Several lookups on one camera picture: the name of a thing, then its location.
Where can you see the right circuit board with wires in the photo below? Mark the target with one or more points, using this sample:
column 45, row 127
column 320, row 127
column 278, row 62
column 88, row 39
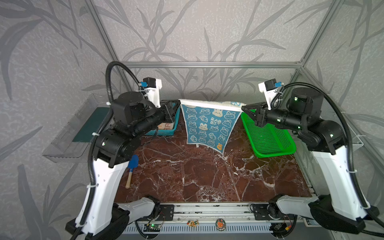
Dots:
column 280, row 228

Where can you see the left green circuit board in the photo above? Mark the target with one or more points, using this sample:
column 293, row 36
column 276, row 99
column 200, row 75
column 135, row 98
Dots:
column 152, row 228

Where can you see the teal plastic basket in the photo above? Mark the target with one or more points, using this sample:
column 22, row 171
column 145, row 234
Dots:
column 165, row 133

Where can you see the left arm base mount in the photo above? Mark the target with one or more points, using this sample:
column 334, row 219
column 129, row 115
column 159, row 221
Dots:
column 162, row 212

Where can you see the white wire mesh basket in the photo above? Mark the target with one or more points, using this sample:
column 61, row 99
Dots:
column 351, row 129

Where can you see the blue handled tool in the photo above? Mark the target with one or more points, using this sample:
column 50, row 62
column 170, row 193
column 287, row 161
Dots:
column 133, row 163

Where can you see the rabbit lettered towel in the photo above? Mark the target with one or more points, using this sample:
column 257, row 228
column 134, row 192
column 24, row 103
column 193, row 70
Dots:
column 166, row 126

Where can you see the green plastic basket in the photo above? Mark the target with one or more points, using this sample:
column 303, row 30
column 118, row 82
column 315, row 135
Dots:
column 268, row 141

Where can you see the clear acrylic wall shelf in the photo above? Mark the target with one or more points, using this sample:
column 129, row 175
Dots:
column 71, row 145

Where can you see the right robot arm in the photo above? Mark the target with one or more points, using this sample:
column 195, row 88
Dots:
column 319, row 123

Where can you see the teal patterned towel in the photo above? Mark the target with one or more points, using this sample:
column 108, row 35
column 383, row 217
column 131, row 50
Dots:
column 209, row 123

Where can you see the aluminium frame rail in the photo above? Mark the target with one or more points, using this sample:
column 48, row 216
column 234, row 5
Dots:
column 213, row 65

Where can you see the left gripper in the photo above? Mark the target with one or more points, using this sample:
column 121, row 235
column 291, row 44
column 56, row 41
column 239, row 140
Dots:
column 167, row 111

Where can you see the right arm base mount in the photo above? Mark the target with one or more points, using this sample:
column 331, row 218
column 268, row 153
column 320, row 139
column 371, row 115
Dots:
column 262, row 212

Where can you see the round orange sticker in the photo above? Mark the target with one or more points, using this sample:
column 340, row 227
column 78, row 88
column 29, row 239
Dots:
column 220, row 224

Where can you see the small orange green trinket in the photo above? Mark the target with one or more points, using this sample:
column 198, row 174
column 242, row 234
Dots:
column 193, row 224

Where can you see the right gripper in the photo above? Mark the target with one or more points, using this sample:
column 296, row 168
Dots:
column 260, row 117

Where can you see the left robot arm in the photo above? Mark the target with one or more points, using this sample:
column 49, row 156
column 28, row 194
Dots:
column 111, row 153

